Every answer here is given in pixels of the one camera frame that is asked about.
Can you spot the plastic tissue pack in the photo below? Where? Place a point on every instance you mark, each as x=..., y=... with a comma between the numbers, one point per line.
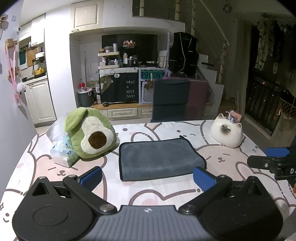
x=62, y=151

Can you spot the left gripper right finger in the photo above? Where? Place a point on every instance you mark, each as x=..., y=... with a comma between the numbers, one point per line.
x=213, y=187

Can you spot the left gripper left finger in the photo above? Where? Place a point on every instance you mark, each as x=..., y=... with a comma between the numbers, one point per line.
x=81, y=188

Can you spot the black have a nice day cloth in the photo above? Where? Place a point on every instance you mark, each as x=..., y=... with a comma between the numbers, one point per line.
x=119, y=88

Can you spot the small orange picture card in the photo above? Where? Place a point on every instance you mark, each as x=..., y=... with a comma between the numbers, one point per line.
x=234, y=117

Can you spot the white ceramic cat figurine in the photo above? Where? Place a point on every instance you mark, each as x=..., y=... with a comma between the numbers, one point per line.
x=225, y=132

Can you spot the dark grey trash bin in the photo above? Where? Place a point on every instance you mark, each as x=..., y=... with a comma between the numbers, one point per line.
x=85, y=95

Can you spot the green avocado plush toy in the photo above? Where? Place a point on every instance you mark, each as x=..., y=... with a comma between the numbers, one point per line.
x=90, y=132

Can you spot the white kitchen cabinet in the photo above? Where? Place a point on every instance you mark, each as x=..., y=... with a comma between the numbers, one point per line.
x=39, y=101

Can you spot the dark blue floor chair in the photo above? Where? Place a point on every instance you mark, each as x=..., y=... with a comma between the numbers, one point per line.
x=170, y=99

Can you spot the teal poison sign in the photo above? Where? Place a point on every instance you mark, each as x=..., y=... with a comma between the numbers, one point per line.
x=151, y=74

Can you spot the cream tiered shelf rack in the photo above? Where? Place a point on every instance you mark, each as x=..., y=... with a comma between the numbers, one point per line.
x=108, y=60

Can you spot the maroon floor chair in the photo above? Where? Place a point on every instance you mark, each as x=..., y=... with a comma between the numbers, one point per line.
x=197, y=99

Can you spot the white drawer cabinet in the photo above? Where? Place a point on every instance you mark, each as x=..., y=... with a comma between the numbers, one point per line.
x=124, y=111

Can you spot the grey blue towel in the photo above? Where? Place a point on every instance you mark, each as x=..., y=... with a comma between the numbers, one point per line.
x=150, y=160

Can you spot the cartoon printed tablecloth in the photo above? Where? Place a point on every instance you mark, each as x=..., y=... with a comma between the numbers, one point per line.
x=37, y=161

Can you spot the black hanging jacket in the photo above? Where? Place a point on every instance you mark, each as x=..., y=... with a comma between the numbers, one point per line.
x=183, y=56

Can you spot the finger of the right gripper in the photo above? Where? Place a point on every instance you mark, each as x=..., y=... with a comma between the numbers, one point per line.
x=277, y=152
x=260, y=162

